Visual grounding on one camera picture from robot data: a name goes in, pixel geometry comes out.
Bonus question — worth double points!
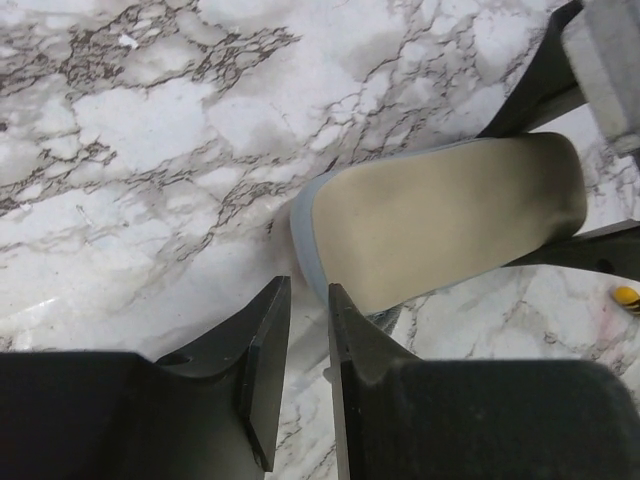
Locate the yellow handled pliers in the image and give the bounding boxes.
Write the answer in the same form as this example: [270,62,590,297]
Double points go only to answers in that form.
[612,286,640,317]

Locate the beige umbrella case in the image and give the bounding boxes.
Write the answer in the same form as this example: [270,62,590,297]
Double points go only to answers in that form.
[290,133,587,314]

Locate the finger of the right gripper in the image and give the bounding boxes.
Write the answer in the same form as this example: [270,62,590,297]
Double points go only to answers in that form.
[506,220,640,276]
[478,1,586,138]

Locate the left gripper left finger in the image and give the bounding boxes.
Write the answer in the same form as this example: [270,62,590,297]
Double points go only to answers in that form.
[1,276,291,479]

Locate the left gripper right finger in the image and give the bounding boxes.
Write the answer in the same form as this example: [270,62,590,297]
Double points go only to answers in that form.
[329,284,639,479]

